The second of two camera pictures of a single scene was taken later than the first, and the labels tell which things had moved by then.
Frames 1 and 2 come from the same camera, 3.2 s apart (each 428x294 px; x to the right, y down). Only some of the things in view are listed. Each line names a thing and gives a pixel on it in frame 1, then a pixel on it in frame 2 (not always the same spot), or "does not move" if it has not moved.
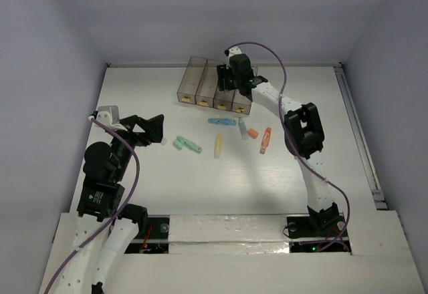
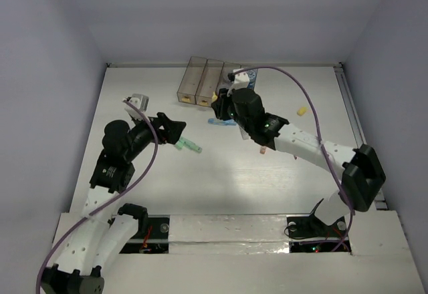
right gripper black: [223, 73] to [221, 105]
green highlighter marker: [243, 129] does not move
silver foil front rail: [226, 234] does not move
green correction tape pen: [180, 141] does not move
